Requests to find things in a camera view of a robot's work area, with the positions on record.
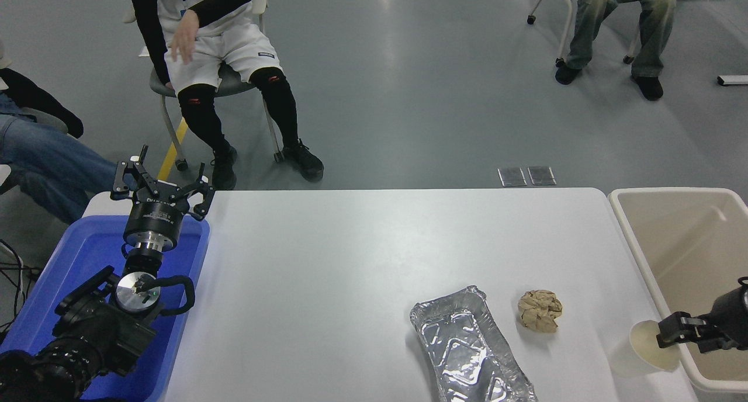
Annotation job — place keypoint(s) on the white frame wheeled chair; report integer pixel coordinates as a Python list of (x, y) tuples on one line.
[(568, 22)]

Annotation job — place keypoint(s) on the person in blue jeans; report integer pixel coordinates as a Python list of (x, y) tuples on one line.
[(47, 156)]

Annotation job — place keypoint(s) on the person in faded jeans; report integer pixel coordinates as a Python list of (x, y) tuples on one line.
[(596, 16)]

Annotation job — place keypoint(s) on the silver foil tray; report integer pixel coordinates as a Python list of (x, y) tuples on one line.
[(467, 349)]

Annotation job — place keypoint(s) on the person in white outfit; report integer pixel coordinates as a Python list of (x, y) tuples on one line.
[(222, 45)]

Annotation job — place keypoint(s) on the crumpled tan paper ball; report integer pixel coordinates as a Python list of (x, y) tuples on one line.
[(540, 311)]

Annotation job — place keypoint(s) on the grey seat wheeled chair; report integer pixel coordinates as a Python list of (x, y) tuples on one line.
[(234, 83)]

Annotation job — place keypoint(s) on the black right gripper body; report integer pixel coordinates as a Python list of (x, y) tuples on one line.
[(733, 317)]

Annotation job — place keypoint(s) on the person's right hand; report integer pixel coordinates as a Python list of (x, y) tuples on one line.
[(169, 86)]

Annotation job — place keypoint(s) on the person's left hand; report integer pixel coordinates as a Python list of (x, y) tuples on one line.
[(186, 37)]

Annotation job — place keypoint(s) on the white floor bar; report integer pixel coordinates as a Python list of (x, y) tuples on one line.
[(733, 80)]

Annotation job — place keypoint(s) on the metal floor plate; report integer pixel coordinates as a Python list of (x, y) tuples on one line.
[(512, 177), (541, 175)]

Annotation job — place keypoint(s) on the blue plastic tray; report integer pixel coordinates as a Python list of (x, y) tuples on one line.
[(87, 247)]

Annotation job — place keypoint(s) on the large pale bin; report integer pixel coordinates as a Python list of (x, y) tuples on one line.
[(689, 250)]

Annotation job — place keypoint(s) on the white paper cup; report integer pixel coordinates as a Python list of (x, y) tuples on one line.
[(634, 352)]

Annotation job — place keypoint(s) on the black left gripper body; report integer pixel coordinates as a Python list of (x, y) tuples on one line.
[(155, 218)]

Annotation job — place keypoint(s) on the white floor marker plate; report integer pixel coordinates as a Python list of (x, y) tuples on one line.
[(144, 51)]

